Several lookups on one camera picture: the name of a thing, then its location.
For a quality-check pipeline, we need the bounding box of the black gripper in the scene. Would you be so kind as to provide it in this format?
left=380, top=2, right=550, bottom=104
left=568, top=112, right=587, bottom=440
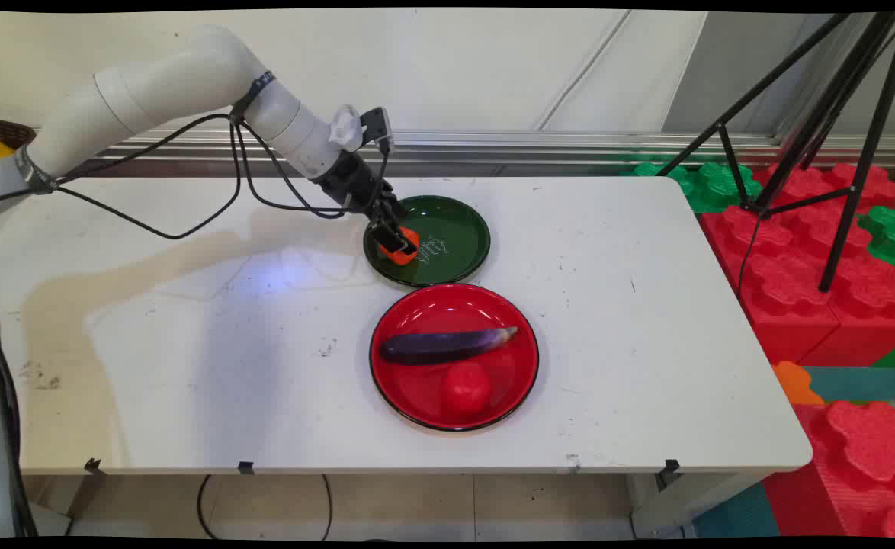
left=312, top=151, right=418, bottom=255

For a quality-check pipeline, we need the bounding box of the orange toy carrot piece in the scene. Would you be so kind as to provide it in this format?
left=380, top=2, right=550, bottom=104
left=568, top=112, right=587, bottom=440
left=378, top=226, right=422, bottom=267

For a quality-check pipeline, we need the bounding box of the purple toy eggplant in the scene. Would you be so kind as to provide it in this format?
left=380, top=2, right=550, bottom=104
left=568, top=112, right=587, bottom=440
left=380, top=326, right=519, bottom=366

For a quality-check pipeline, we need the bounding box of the dark green round plate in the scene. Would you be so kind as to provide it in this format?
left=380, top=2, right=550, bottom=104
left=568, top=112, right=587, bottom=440
left=363, top=195, right=492, bottom=288

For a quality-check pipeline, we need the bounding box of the red round plate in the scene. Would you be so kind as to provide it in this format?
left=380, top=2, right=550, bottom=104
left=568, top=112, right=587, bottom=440
left=369, top=283, right=540, bottom=433

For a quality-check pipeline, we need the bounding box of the red toy tomato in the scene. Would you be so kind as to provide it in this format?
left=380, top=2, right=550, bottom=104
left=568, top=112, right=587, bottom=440
left=440, top=361, right=493, bottom=417

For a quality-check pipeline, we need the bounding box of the large red foam block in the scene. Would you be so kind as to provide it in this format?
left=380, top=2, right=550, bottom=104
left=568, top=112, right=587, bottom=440
left=752, top=162, right=895, bottom=230
left=798, top=252, right=895, bottom=368
left=762, top=400, right=895, bottom=539
left=701, top=204, right=842, bottom=367

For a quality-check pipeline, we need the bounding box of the white metal table leg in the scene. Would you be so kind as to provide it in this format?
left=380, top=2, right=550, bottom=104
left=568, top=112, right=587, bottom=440
left=630, top=473, right=770, bottom=539

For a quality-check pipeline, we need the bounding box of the brown wicker basket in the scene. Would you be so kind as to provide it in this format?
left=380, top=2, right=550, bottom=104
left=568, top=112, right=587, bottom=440
left=0, top=117, right=37, bottom=150

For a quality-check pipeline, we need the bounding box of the orange foam piece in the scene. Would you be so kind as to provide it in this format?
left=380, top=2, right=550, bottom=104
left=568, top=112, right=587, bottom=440
left=771, top=361, right=826, bottom=406

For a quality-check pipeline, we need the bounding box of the black tripod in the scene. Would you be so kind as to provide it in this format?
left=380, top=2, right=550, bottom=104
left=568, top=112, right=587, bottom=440
left=657, top=11, right=895, bottom=294

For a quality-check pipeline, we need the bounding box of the teal foam mat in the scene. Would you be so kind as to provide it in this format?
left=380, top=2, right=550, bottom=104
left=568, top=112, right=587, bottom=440
left=801, top=366, right=895, bottom=404

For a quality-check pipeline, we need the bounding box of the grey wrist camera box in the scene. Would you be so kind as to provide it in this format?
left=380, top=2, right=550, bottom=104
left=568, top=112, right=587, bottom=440
left=359, top=107, right=396, bottom=151

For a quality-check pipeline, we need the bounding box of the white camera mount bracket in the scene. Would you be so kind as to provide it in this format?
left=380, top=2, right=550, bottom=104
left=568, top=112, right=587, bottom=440
left=329, top=104, right=365, bottom=153

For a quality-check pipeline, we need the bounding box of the aluminium rail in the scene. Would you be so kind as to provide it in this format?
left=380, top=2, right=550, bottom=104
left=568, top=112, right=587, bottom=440
left=36, top=128, right=895, bottom=170

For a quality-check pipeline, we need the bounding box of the black arm strap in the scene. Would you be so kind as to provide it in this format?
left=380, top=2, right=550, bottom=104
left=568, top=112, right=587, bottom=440
left=14, top=145, right=61, bottom=193
left=229, top=72, right=276, bottom=124

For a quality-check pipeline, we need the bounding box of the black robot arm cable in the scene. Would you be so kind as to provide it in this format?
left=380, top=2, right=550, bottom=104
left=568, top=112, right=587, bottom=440
left=0, top=113, right=396, bottom=242

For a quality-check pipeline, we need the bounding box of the black floor cable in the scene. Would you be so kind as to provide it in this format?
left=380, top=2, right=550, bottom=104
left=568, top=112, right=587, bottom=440
left=197, top=474, right=335, bottom=542

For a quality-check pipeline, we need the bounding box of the black hanging cable bundle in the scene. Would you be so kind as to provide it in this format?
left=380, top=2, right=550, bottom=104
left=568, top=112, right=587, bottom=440
left=0, top=271, right=40, bottom=539

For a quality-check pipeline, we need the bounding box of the grey metal base plate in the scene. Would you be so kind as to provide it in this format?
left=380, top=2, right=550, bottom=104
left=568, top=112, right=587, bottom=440
left=32, top=499, right=73, bottom=539

